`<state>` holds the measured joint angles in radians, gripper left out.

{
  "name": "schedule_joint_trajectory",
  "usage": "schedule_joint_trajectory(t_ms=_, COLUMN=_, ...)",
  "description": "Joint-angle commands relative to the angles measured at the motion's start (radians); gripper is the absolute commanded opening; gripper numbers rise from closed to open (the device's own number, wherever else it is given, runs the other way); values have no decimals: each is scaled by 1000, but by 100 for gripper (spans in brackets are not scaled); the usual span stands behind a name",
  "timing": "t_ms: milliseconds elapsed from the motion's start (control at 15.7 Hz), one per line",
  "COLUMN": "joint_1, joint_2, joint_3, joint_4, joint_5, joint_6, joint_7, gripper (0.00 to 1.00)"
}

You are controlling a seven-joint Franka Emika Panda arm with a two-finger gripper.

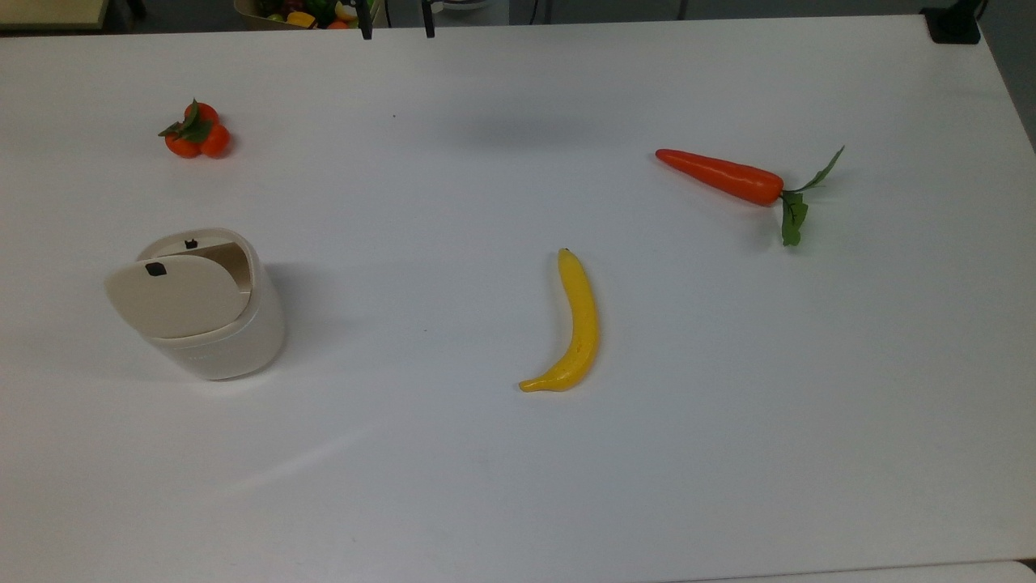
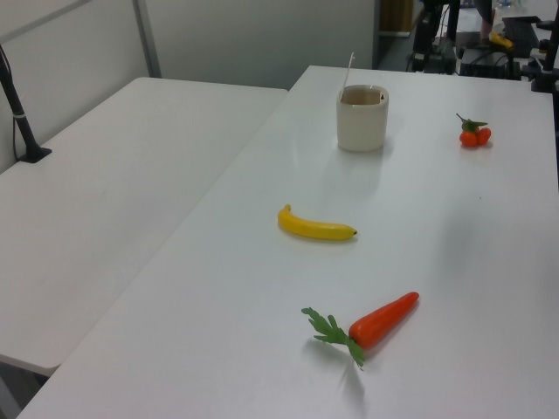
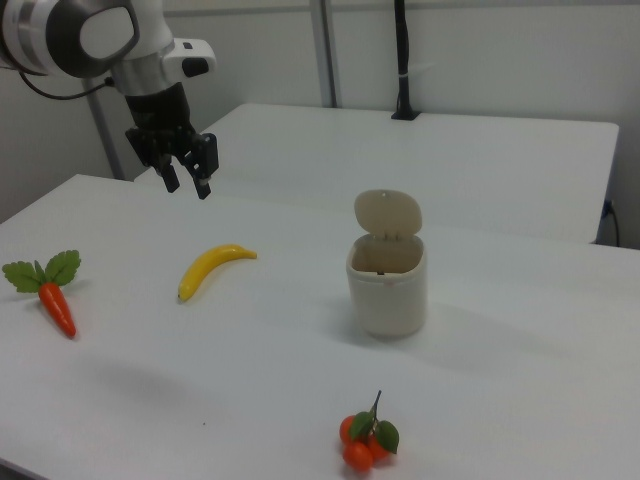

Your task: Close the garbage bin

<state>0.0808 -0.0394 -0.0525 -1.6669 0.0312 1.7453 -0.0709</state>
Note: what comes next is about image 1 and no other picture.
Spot beige swing bin lid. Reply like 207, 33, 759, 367
104, 253, 253, 339

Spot white ceramic cup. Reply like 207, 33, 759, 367
134, 228, 287, 381

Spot basket of toy fruit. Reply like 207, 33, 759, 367
234, 0, 381, 32

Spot orange tangerine cluster with leaves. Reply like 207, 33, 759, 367
158, 98, 232, 160

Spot beige background table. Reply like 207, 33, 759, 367
0, 0, 111, 32

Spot orange toy carrot green leaves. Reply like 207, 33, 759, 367
655, 145, 846, 248

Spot yellow toy banana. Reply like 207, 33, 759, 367
519, 248, 601, 394

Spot white side table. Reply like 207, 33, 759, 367
680, 559, 1036, 583

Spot black stand base plate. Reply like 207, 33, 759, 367
921, 0, 983, 45

